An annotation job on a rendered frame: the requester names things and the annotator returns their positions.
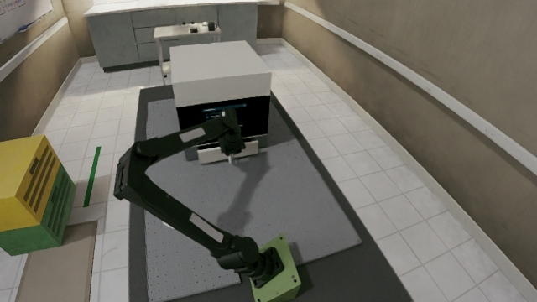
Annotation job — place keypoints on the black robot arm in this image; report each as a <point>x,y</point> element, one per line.
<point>133,185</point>

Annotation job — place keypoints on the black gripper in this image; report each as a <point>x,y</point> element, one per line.
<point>231,147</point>

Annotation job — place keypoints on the white imager box with drawer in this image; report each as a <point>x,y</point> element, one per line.
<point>206,78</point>

